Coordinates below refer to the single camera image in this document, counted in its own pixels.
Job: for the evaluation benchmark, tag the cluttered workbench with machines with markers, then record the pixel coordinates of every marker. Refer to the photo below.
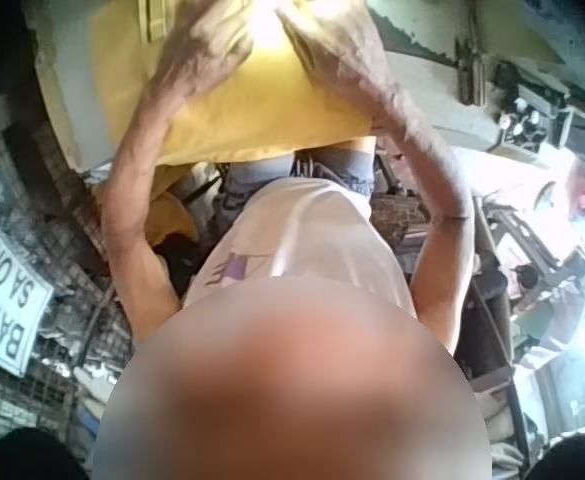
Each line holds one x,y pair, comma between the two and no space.
547,260

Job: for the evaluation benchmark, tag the person's left hand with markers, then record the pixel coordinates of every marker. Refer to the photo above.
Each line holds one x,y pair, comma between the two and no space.
197,57

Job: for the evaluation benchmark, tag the yellow fabric bundle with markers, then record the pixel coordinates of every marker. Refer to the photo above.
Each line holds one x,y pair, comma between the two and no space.
172,215

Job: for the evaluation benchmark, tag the yellow cloth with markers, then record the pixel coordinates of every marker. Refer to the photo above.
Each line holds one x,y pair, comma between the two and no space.
252,110

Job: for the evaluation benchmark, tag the person's right hand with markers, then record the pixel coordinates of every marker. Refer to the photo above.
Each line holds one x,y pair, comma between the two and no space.
352,75

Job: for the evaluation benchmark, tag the black machine with white knobs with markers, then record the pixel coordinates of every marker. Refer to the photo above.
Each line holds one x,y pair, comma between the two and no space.
527,122

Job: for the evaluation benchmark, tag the beige fabric strip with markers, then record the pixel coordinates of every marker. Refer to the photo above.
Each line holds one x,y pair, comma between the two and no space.
153,20

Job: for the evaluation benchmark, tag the person's legs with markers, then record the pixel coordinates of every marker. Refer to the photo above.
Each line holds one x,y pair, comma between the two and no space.
257,172

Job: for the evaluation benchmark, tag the grey metal bar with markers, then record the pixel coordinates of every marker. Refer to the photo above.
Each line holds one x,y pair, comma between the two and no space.
471,60

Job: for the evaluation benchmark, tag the white sign with black letters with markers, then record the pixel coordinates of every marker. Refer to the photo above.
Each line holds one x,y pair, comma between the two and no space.
2,280

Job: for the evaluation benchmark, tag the brown woven basket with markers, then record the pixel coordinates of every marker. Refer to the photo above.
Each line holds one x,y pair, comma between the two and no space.
397,215

